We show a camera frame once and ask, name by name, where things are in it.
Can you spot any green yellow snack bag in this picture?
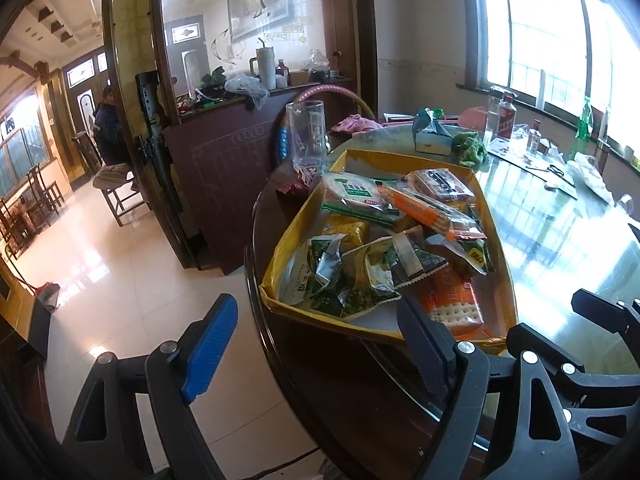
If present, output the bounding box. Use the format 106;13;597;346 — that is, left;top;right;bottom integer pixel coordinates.
303;235;400;322

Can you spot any yellow cardboard tray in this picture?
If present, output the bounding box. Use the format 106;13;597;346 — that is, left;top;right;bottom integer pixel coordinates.
259;150;516;354

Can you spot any small clear liquor bottle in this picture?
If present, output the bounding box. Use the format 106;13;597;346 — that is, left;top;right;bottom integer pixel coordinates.
526;119;541;155

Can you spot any round cracker pack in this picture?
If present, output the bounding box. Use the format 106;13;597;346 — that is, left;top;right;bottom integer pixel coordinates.
321;172;405;228

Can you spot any dark wood sideboard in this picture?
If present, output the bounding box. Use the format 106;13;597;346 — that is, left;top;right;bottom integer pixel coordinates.
163;82;319;274

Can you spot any white green snack bag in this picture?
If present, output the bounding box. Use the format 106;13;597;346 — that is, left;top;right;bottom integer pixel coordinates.
279;242;311;306

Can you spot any pink fly swatter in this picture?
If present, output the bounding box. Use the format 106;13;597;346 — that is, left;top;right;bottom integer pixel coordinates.
457;106;487;132

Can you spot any green cloth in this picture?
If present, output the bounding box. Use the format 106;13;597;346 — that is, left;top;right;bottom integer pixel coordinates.
451;131;487;168

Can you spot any framed wall painting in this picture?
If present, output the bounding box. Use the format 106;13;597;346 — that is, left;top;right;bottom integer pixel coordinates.
227;0;295;44

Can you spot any orange cracker pack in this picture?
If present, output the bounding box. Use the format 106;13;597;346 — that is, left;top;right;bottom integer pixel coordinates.
416;266;484;336

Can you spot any teal tissue box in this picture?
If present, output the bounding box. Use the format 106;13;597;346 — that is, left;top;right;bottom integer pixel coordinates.
411;108;452;156

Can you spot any pink cloth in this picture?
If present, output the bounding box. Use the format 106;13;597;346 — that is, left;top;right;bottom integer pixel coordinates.
331;114;382;136

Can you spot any orange biscuit package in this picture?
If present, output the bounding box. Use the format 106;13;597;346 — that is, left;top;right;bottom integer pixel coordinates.
407;168;475;203

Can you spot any wooden chair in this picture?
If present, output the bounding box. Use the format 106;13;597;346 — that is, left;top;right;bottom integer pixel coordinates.
73;131;146;226

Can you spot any printed poster sheet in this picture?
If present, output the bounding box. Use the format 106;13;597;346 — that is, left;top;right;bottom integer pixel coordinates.
487;139;577;200

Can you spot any square cracker pack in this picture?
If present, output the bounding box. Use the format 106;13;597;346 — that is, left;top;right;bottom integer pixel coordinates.
378;184;486;240

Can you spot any pink yellow hula hoop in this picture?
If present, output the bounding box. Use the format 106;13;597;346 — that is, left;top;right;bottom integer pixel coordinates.
276;84;378;164

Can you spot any white plastic bag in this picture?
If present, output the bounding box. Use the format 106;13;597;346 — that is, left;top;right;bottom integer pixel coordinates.
566;152;614;206

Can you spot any person in dark jacket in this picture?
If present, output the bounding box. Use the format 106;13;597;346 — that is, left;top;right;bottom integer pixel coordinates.
93;84;132;166

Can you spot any white thermos mug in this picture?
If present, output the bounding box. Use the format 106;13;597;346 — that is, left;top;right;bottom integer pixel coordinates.
250;38;277;91

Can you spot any white red liquor bottle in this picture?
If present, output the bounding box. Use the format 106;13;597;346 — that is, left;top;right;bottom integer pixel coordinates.
496;91;516;139

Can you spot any clear glass jar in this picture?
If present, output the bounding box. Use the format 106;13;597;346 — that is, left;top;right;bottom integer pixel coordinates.
483;84;504;146

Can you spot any small green snack packet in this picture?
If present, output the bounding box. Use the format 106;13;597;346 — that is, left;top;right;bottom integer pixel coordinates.
425;234;495;278

